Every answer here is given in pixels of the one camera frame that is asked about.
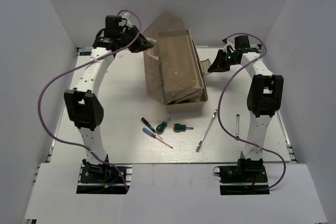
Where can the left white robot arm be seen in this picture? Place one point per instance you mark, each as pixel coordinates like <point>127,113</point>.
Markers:
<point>83,106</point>

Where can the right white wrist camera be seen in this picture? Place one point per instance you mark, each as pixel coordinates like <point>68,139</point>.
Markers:
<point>228,46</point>

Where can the green orange stubby screwdriver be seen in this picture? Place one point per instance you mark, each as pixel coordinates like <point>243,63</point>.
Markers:
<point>181,127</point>

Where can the long silver wrench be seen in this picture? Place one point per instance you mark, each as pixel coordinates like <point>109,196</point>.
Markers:
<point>206,131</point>

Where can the black precision screwdriver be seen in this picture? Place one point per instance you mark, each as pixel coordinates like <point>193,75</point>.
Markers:
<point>148,126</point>

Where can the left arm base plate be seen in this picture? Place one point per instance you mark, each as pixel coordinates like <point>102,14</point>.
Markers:
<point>108,182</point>

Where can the blue handled screwdriver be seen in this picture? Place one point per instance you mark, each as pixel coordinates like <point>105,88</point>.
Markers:
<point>152,135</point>

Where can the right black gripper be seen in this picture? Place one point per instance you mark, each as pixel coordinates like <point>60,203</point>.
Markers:
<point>219,64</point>

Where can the short silver wrench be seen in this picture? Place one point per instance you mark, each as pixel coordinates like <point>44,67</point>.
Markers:
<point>237,125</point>

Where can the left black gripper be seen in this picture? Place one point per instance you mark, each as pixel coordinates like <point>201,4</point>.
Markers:
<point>141,43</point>

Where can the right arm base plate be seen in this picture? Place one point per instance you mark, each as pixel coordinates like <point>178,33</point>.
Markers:
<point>232,183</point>

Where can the beige plastic toolbox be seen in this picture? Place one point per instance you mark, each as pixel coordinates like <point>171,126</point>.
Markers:
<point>174,74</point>

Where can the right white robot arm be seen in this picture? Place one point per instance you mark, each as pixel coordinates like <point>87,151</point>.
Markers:
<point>263,100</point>

